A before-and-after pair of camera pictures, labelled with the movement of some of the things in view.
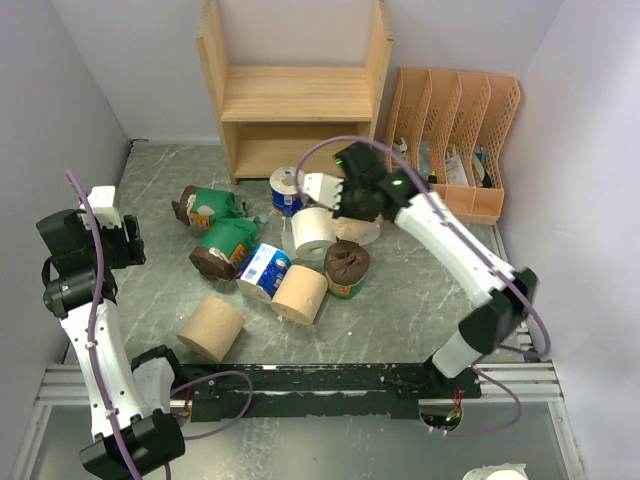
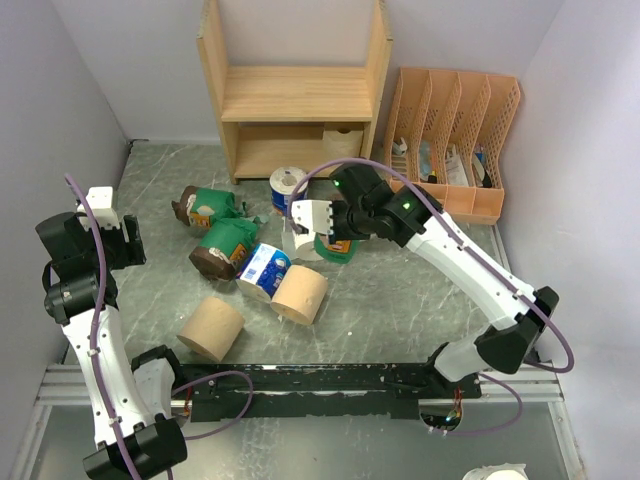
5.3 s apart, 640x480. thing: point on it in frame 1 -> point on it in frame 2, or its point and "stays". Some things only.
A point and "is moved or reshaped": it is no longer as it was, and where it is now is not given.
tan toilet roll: x=300 y=294 stays
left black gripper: x=131 y=251 stays
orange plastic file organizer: x=453 y=127 stays
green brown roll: x=346 y=266 is moved or reshaped
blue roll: x=284 y=195 stays
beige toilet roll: x=358 y=231 is moved or reshaped
